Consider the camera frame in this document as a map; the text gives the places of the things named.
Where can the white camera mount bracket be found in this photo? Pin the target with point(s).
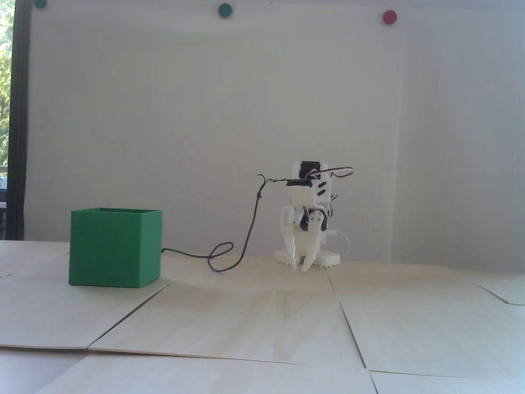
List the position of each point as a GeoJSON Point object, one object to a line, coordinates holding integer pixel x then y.
{"type": "Point", "coordinates": [303, 197]}

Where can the green open-top box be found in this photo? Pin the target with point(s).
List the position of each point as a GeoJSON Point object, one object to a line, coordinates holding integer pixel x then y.
{"type": "Point", "coordinates": [110, 250]}

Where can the dark window frame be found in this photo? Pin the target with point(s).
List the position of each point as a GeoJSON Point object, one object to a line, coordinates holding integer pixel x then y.
{"type": "Point", "coordinates": [19, 123]}

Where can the red round magnet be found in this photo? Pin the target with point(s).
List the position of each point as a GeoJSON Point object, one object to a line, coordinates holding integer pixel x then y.
{"type": "Point", "coordinates": [389, 17]}

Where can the green tree foliage outside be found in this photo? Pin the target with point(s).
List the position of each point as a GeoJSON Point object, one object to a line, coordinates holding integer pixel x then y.
{"type": "Point", "coordinates": [5, 82]}

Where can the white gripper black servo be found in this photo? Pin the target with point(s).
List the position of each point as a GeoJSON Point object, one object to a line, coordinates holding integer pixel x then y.
{"type": "Point", "coordinates": [304, 243]}

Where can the green round magnet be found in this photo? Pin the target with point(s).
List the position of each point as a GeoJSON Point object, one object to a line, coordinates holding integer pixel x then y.
{"type": "Point", "coordinates": [225, 10]}
{"type": "Point", "coordinates": [40, 3]}

